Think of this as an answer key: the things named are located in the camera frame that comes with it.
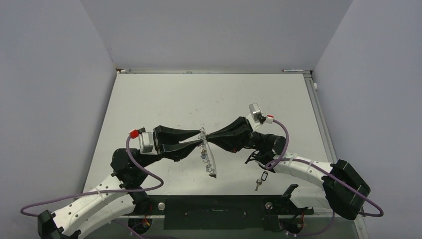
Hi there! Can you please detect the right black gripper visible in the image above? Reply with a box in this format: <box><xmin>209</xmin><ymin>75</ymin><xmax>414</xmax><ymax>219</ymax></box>
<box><xmin>207</xmin><ymin>116</ymin><xmax>267</xmax><ymax>153</ymax></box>

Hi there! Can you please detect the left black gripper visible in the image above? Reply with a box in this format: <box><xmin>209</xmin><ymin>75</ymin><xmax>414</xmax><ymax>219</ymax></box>
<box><xmin>138</xmin><ymin>126</ymin><xmax>203</xmax><ymax>168</ymax></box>

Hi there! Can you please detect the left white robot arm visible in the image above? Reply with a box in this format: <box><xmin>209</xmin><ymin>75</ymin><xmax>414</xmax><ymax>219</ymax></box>
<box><xmin>37</xmin><ymin>125</ymin><xmax>204</xmax><ymax>239</ymax></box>

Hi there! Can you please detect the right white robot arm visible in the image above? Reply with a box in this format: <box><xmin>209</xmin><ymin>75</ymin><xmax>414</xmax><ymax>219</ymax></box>
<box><xmin>205</xmin><ymin>115</ymin><xmax>378</xmax><ymax>220</ymax></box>

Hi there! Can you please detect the black tag loose key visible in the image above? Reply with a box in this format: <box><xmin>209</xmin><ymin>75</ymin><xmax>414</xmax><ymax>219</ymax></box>
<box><xmin>255</xmin><ymin>171</ymin><xmax>268</xmax><ymax>191</ymax></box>

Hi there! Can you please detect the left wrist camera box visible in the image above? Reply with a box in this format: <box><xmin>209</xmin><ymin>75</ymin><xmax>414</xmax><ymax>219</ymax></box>
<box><xmin>129</xmin><ymin>127</ymin><xmax>157</xmax><ymax>155</ymax></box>

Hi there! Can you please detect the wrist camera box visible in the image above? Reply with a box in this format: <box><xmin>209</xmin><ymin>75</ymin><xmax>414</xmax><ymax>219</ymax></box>
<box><xmin>129</xmin><ymin>127</ymin><xmax>157</xmax><ymax>155</ymax></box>
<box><xmin>247</xmin><ymin>103</ymin><xmax>274</xmax><ymax>125</ymax></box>

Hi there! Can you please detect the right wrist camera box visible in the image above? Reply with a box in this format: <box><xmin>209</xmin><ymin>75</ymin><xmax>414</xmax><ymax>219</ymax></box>
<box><xmin>247</xmin><ymin>103</ymin><xmax>274</xmax><ymax>125</ymax></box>

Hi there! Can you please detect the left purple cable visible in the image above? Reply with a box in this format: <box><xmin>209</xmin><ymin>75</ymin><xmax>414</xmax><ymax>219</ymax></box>
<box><xmin>20</xmin><ymin>135</ymin><xmax>165</xmax><ymax>218</ymax></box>

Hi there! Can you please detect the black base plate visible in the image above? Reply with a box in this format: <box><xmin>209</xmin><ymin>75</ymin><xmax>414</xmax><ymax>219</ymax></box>
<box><xmin>127</xmin><ymin>195</ymin><xmax>314</xmax><ymax>233</ymax></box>

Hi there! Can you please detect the aluminium table frame rail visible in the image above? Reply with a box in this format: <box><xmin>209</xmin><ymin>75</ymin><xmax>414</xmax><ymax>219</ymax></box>
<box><xmin>303</xmin><ymin>71</ymin><xmax>371</xmax><ymax>220</ymax></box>

